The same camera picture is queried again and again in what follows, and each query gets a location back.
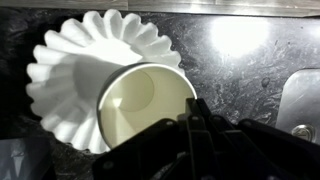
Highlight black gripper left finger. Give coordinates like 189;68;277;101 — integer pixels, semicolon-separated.
92;98;196;180

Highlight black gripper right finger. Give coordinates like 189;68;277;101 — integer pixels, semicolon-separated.
192;98;320;180

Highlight white paper cup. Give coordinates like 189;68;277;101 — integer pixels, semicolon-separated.
96;62;198;150

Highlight stainless steel sink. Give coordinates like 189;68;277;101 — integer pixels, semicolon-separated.
275;68;320;145

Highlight white coffee filter stack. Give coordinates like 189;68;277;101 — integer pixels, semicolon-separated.
25;8;186;155

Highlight blue printed package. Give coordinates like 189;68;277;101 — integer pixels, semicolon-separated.
0;136;54;180

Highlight grey base cabinets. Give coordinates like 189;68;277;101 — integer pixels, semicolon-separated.
0;0;320;18

